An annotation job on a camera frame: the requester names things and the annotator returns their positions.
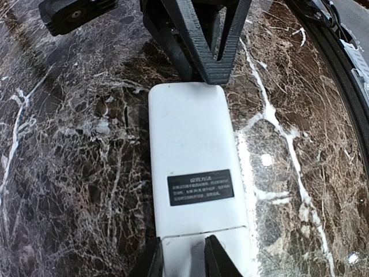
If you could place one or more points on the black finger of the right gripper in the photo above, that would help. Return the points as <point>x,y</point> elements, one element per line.
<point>161,26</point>
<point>210,31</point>

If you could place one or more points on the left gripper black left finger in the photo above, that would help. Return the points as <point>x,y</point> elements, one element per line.
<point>151,262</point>

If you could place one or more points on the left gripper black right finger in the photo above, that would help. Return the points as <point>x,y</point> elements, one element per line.
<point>217,261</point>

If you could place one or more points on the white remote control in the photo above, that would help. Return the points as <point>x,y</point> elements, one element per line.
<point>196,178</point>

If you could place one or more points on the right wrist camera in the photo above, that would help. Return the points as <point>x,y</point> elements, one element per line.
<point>62,17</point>

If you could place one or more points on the black front rail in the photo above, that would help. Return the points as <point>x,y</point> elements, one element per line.
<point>322,22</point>

